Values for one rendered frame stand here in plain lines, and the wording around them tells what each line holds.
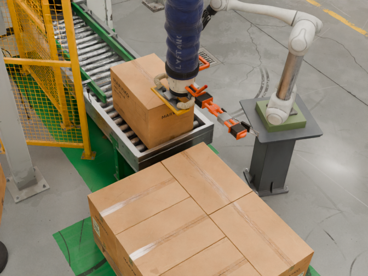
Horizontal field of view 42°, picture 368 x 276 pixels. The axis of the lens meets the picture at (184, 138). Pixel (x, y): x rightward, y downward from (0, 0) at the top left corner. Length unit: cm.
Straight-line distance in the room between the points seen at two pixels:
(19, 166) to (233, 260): 192
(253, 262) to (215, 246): 26
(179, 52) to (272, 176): 151
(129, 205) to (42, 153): 146
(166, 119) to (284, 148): 97
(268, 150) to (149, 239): 123
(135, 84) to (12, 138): 103
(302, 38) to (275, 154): 119
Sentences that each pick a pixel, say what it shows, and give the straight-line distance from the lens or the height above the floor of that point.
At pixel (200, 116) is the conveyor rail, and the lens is 389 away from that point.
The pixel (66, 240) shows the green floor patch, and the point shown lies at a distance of 388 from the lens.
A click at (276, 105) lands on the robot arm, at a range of 335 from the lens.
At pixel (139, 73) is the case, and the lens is 375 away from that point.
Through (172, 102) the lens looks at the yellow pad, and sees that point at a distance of 324.
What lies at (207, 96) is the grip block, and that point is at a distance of 311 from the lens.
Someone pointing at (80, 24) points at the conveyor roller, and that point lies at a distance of 521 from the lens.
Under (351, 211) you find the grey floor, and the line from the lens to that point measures 426.
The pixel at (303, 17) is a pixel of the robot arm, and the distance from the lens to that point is 318.
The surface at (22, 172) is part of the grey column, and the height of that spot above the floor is 20.
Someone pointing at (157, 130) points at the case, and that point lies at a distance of 358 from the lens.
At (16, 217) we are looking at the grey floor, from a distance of 411.
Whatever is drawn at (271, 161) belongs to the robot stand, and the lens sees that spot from 392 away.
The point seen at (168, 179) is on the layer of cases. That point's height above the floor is 54.
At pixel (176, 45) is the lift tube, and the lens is 301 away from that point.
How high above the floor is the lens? 313
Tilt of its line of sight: 43 degrees down
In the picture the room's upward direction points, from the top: 2 degrees clockwise
